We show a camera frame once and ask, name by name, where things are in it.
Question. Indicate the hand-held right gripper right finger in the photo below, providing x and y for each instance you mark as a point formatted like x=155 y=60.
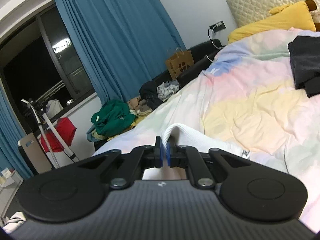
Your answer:
x=169 y=156

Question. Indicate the white tissue box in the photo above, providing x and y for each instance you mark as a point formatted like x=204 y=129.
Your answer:
x=5 y=173

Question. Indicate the garment steamer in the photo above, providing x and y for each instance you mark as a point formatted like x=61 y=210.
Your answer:
x=47 y=130

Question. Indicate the dark window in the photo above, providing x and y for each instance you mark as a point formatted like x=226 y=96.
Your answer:
x=37 y=67

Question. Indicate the white dressing table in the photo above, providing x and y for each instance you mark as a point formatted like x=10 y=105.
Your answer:
x=7 y=185

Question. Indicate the brown paper bag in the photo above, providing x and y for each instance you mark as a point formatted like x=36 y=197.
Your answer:
x=180 y=63

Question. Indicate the green garment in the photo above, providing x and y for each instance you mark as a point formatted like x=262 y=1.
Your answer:
x=112 y=118

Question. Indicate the yellow pillow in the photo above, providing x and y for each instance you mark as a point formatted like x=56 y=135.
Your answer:
x=275 y=22

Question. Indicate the black garment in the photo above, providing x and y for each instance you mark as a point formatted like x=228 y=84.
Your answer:
x=306 y=62

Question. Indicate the red cloth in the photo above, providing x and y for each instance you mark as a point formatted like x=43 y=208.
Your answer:
x=62 y=132

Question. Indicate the olive yellow cloth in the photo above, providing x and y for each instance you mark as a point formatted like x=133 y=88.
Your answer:
x=96 y=137

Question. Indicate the patterned white cloth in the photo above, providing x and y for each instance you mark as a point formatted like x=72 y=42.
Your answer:
x=167 y=88

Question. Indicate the blue curtain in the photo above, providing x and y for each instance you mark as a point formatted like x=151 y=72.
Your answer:
x=10 y=130
x=120 y=30

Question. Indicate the beige cloth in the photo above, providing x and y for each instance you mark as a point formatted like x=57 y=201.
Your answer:
x=137 y=106

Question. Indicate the wall socket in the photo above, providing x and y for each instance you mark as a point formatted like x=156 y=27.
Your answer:
x=218 y=26

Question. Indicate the brown plush toy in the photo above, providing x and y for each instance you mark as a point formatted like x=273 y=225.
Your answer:
x=315 y=7

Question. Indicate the black sofa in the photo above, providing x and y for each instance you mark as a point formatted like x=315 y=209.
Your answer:
x=197 y=55

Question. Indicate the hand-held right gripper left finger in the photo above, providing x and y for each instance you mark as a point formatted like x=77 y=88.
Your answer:
x=162 y=153

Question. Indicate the white sweatpants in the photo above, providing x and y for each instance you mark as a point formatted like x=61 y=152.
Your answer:
x=195 y=136

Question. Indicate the dark clothes heap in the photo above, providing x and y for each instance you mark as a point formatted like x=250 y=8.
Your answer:
x=150 y=92

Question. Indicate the white hanging garment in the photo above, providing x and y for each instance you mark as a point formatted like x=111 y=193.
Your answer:
x=55 y=108

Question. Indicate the white folded board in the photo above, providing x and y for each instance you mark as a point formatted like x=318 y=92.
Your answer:
x=28 y=150

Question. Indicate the beige quilted headboard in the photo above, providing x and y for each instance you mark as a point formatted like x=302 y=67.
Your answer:
x=265 y=0

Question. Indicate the pastel tie-dye blanket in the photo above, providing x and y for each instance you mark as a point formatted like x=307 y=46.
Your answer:
x=250 y=92

